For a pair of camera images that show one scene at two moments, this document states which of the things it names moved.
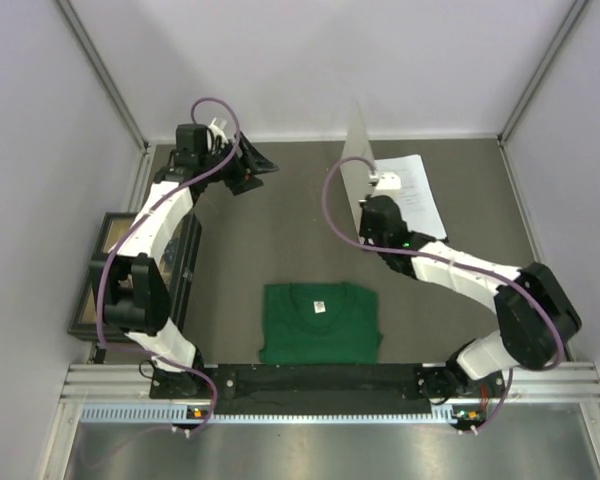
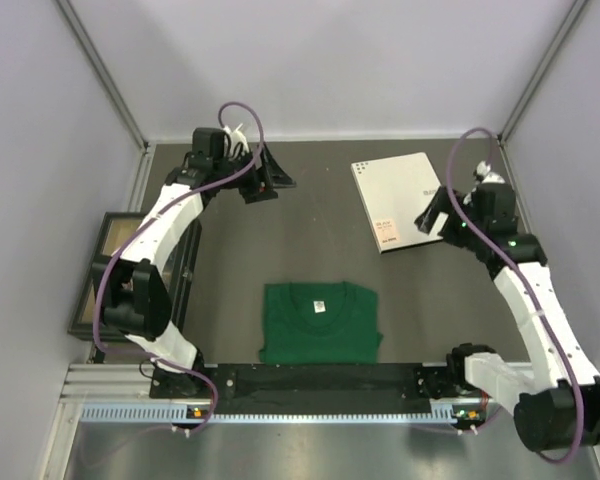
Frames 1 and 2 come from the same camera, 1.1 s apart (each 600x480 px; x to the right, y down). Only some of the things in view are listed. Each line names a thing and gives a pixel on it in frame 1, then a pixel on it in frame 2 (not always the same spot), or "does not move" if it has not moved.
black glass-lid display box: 178,266 does not move
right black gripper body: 366,232 to 452,236
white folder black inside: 356,165 to 394,191
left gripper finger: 254,162 to 278,176
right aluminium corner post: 541,69 does not move
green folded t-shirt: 320,323 does not move
